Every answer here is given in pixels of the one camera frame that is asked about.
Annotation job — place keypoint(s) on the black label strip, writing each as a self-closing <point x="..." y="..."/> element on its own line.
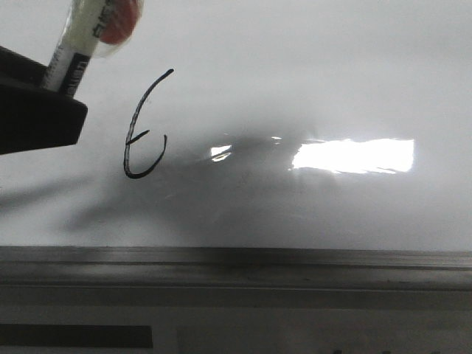
<point x="93" y="336"/>

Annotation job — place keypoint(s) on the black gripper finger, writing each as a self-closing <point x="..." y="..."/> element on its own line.
<point x="31" y="117"/>

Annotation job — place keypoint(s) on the white whiteboard with aluminium frame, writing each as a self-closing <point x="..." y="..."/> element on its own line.
<point x="266" y="144"/>

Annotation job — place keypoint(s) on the white whiteboard marker pen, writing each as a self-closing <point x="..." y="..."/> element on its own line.
<point x="90" y="26"/>

